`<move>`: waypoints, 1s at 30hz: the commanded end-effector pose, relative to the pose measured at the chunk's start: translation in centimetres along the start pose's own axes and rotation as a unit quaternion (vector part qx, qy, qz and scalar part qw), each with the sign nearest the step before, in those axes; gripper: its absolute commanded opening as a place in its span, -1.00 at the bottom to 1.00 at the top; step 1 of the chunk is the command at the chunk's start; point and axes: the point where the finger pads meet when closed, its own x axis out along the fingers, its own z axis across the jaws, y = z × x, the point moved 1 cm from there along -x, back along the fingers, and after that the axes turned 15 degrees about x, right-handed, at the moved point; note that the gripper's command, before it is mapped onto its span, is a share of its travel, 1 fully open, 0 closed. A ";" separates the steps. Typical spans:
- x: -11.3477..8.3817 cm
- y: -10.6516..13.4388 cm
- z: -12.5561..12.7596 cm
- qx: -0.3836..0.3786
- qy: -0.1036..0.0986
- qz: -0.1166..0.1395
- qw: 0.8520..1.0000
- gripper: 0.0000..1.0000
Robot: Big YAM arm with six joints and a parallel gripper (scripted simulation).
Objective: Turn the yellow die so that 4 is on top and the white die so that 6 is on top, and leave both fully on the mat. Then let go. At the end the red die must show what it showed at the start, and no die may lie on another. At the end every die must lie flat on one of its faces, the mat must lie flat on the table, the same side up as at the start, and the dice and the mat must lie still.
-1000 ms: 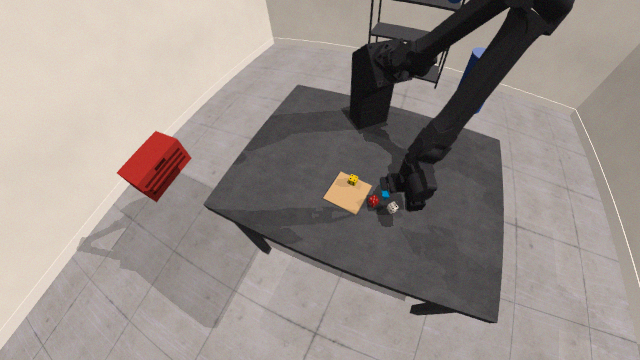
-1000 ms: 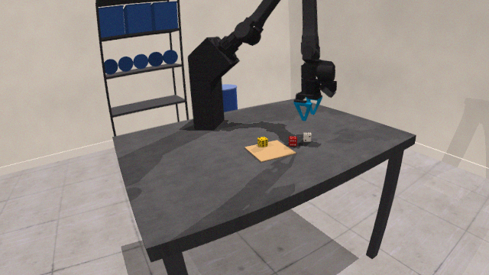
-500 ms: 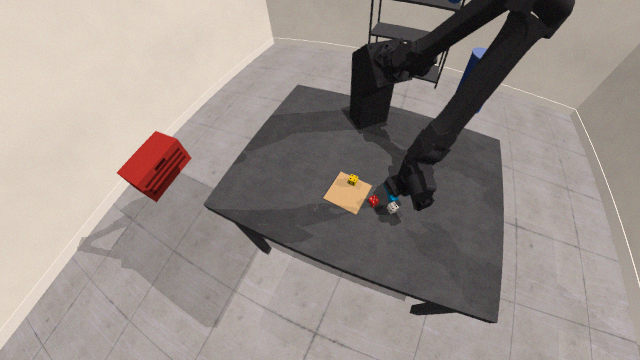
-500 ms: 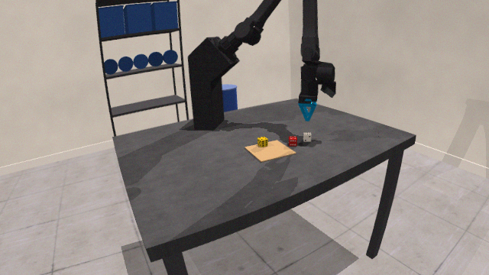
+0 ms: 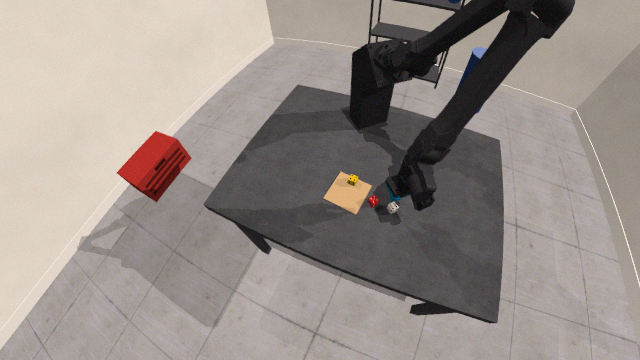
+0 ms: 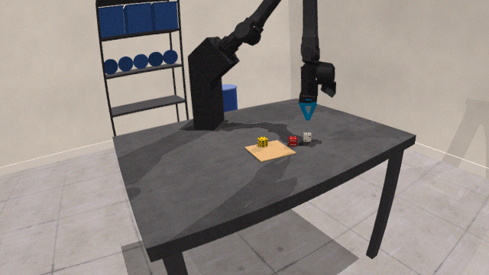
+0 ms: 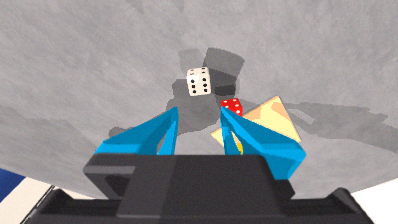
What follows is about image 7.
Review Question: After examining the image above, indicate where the yellow die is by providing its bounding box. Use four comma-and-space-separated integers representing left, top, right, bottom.
237, 143, 242, 152

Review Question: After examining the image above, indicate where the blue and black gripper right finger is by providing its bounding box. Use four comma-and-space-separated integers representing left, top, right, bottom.
220, 106, 306, 180

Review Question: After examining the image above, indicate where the peach flat mat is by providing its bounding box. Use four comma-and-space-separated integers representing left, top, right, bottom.
211, 96, 301, 146

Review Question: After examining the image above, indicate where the red die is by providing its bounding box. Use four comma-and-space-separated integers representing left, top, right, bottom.
221, 98, 242, 116

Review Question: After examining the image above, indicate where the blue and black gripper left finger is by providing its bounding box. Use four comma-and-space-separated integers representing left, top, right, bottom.
94, 107, 179, 155

